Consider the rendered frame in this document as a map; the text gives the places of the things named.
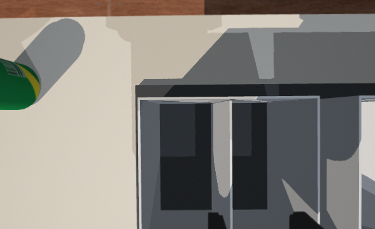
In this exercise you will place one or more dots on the green drink can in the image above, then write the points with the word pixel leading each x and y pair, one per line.
pixel 19 86

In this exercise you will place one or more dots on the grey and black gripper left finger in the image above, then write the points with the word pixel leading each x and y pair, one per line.
pixel 216 221

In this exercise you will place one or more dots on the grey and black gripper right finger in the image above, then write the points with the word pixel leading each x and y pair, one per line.
pixel 301 220

